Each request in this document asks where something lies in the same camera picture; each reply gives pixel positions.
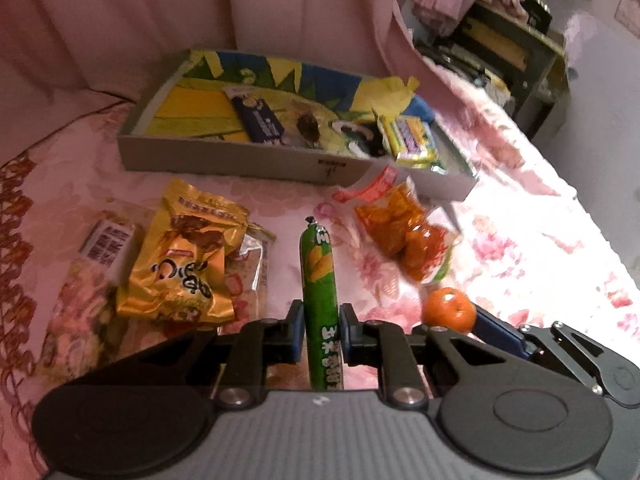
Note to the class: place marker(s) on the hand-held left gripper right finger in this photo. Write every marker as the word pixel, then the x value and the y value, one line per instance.
pixel 346 330

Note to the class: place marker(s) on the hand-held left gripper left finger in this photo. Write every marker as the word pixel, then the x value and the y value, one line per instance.
pixel 296 327

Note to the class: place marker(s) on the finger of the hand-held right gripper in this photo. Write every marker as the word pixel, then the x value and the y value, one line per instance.
pixel 495 332

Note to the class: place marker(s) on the green sausage stick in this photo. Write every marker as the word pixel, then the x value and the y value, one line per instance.
pixel 320 285

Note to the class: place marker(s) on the tangerine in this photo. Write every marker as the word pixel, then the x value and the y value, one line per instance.
pixel 447 310

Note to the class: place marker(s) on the orange red snack packet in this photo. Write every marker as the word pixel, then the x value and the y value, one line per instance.
pixel 405 235

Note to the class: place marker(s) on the yellow orange snack packet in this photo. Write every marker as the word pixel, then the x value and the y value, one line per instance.
pixel 185 260

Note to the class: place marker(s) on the cardboard tray with colourful lining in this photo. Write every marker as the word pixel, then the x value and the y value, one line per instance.
pixel 210 160

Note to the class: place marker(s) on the green white snack packet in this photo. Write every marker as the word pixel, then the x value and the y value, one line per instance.
pixel 407 137

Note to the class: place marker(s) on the navy blue snack packet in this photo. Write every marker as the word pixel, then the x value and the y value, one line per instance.
pixel 260 120

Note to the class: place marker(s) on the clear packet of brown snacks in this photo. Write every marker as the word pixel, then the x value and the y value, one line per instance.
pixel 80 305

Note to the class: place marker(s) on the pink floral bedsheet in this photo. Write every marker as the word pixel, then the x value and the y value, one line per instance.
pixel 525 210

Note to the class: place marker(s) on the dark wooden desk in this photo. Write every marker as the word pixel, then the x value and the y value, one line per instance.
pixel 540 75

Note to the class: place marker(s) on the black box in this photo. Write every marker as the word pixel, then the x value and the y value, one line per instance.
pixel 537 10

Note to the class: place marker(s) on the pink curtain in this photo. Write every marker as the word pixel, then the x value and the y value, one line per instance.
pixel 125 20

